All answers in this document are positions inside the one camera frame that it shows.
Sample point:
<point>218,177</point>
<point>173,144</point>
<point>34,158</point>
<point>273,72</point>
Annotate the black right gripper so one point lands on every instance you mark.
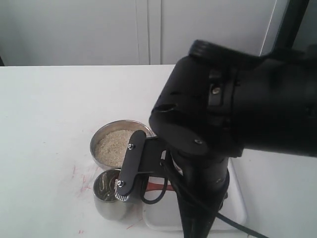
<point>201,184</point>

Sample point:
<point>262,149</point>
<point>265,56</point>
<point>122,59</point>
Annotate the brown wooden spoon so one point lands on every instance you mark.
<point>154,187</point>

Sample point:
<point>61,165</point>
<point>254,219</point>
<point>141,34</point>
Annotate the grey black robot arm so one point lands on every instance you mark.
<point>218,102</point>

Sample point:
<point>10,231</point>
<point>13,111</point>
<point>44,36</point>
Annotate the small steel cup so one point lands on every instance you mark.
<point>107,205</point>

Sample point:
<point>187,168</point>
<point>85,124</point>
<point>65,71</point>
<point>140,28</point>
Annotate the steel bowl of rice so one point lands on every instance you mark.
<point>110,142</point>

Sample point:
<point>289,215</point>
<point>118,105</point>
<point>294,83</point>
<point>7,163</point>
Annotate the white plastic tray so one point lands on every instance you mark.
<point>164,216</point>

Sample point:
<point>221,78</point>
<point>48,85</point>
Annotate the white cabinet behind table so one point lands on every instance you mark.
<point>118,32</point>

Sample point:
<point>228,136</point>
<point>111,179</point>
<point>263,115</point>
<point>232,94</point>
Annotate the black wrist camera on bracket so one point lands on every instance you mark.
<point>142,160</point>

